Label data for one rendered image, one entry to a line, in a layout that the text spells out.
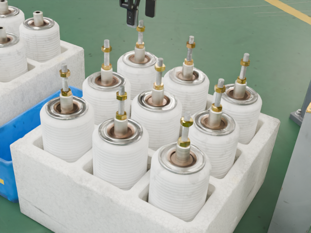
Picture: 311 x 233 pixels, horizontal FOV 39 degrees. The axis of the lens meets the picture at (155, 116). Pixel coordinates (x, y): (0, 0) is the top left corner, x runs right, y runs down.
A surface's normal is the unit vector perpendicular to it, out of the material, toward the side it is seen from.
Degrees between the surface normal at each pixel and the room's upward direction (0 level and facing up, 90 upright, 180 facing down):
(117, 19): 0
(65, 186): 90
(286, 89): 0
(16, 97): 90
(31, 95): 90
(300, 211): 90
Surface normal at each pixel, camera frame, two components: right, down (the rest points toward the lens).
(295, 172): -0.52, 0.46
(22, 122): 0.85, 0.32
